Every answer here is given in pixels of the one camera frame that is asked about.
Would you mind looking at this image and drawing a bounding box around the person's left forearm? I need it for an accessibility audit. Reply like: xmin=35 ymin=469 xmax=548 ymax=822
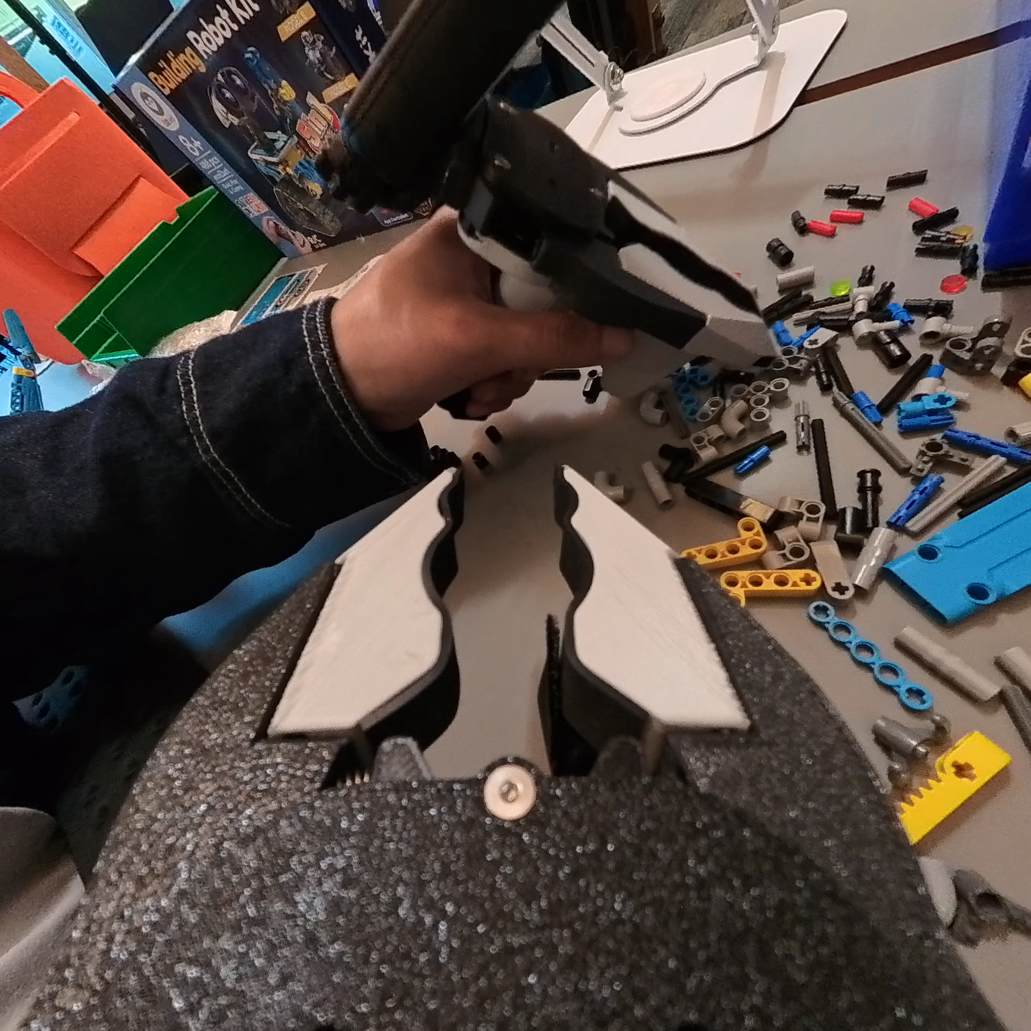
xmin=0 ymin=296 xmax=440 ymax=807

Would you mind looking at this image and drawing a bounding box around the grey desk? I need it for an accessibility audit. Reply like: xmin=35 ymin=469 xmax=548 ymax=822
xmin=226 ymin=0 xmax=1031 ymax=1031

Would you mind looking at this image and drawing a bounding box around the large clear plastic bag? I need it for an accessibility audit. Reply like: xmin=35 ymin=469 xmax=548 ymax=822
xmin=157 ymin=310 xmax=259 ymax=355

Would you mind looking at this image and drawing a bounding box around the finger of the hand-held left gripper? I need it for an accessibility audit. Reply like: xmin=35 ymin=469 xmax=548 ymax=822
xmin=602 ymin=310 xmax=784 ymax=401
xmin=606 ymin=171 xmax=764 ymax=325

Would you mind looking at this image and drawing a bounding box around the blue plastic bin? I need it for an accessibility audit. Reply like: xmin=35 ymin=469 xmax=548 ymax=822
xmin=983 ymin=81 xmax=1031 ymax=271

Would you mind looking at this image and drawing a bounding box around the blue sticker sheet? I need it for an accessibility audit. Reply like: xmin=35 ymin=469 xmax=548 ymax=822
xmin=234 ymin=262 xmax=388 ymax=331

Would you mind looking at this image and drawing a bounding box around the pile of small brick parts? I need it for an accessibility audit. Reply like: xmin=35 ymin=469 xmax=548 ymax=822
xmin=467 ymin=169 xmax=1031 ymax=943

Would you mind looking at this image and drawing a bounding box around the orange felt bag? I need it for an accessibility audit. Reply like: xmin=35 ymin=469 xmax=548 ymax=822
xmin=0 ymin=68 xmax=190 ymax=364

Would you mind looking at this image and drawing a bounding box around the person's white shirt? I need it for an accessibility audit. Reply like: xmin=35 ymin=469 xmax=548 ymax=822
xmin=0 ymin=805 xmax=88 ymax=1031

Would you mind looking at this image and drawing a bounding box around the person's left hand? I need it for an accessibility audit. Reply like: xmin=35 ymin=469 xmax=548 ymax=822
xmin=330 ymin=205 xmax=637 ymax=432

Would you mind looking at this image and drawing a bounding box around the green plastic bin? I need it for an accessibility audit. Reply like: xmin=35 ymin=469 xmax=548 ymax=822
xmin=55 ymin=187 xmax=287 ymax=367

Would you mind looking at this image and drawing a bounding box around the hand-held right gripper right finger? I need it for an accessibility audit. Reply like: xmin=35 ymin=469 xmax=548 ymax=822
xmin=556 ymin=466 xmax=754 ymax=734

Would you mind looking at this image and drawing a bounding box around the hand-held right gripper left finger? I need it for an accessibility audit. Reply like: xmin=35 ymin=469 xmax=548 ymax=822
xmin=266 ymin=467 xmax=467 ymax=742

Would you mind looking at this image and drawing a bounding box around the robot kit box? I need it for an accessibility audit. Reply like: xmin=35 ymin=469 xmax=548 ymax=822
xmin=113 ymin=0 xmax=452 ymax=259

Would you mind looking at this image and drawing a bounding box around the blue tracked toy robot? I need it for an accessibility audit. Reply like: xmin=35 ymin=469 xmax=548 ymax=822
xmin=0 ymin=310 xmax=41 ymax=396

